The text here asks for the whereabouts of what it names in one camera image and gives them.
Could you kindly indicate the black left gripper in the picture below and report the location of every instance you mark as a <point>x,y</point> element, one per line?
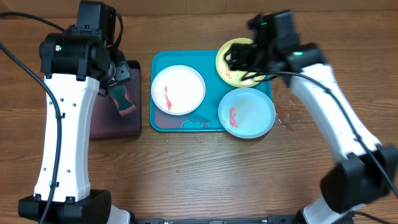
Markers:
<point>127,75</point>

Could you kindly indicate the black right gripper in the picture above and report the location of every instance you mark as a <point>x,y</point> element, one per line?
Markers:
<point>237,56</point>

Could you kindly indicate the green and pink sponge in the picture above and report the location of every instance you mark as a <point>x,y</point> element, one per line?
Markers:
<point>121,99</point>

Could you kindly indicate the yellow plate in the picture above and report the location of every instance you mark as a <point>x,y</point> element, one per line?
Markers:
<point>233,77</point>

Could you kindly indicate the light blue plate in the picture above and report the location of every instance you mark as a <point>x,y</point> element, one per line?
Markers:
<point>246,113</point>

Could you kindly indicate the white plate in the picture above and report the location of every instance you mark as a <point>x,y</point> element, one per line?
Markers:
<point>178,90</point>

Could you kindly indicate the teal serving tray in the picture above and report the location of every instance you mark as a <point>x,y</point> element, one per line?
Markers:
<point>205,117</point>

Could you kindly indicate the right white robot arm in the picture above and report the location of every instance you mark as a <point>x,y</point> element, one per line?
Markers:
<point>364,169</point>

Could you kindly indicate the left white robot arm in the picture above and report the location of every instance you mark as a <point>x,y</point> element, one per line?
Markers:
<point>77,63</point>

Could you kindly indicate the dark maroon tray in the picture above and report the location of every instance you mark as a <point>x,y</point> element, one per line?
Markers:
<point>106,122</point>

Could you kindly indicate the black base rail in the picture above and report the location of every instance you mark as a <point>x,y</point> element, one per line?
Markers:
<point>271,219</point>

